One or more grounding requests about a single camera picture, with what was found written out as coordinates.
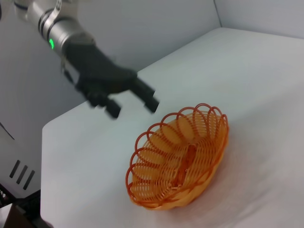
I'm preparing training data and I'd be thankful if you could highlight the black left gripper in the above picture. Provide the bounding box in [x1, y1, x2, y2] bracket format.
[63, 41, 160, 120]

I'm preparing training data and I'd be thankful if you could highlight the orange wire basket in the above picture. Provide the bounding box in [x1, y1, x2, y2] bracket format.
[125, 103, 230, 211]

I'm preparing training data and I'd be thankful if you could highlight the white robot torso panel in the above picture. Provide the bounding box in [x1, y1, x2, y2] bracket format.
[0, 122, 44, 200]

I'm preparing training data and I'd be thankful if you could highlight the thin black cable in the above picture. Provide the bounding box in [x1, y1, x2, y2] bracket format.
[0, 121, 15, 141]

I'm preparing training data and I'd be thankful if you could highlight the black base frame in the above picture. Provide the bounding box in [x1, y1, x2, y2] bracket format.
[0, 182, 52, 228]

